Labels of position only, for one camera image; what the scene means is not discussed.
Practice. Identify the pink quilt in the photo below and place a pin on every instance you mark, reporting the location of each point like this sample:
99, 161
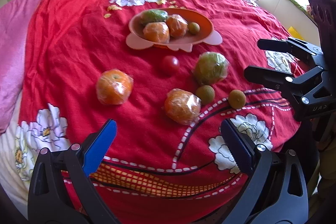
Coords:
15, 29

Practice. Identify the yellow bag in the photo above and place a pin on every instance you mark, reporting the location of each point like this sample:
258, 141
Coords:
296, 32

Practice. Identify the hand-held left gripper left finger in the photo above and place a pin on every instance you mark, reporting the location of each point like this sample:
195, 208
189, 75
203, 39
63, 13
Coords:
101, 145

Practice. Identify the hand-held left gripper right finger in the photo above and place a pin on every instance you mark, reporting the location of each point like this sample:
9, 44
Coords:
237, 141

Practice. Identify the red tomato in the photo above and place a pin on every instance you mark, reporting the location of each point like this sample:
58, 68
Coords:
170, 64

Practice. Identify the red floral blanket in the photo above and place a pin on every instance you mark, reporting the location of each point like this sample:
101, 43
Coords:
78, 37

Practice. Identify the orange plastic bowl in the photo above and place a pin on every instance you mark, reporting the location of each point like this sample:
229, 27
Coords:
203, 20

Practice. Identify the small brown-green fruit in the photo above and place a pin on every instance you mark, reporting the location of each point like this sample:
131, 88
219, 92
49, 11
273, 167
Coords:
205, 94
237, 98
193, 28

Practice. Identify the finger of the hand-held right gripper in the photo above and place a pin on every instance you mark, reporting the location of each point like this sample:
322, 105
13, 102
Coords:
270, 77
288, 47

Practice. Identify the plastic orange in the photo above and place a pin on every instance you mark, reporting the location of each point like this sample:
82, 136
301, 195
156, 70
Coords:
182, 107
156, 32
114, 87
177, 26

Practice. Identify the large green fruit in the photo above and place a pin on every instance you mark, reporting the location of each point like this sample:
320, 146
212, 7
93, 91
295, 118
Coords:
153, 16

